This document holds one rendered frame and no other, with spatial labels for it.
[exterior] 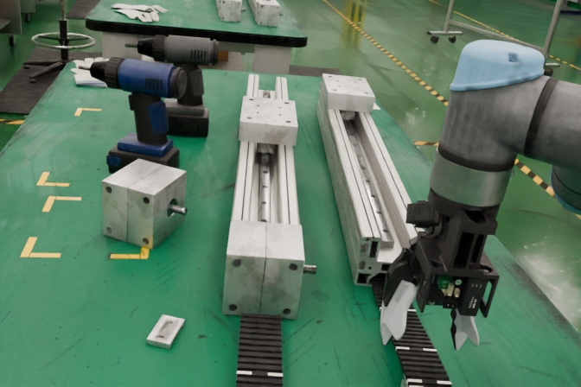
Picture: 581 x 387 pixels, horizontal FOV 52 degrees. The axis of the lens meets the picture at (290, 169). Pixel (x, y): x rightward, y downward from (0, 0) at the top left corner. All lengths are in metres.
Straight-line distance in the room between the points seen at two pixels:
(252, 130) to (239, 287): 0.42
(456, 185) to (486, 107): 0.08
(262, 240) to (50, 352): 0.29
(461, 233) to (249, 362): 0.28
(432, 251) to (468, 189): 0.09
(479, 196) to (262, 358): 0.30
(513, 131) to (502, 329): 0.41
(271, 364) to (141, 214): 0.34
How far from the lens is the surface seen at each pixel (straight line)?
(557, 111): 0.56
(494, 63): 0.55
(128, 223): 0.94
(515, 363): 0.85
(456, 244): 0.60
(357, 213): 0.92
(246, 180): 0.97
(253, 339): 0.73
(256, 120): 1.13
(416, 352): 0.77
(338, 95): 1.37
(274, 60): 2.65
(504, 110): 0.56
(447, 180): 0.59
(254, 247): 0.78
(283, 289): 0.79
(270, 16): 2.69
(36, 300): 0.85
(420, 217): 0.69
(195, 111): 1.34
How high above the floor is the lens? 1.28
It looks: 24 degrees down
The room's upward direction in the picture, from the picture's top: 7 degrees clockwise
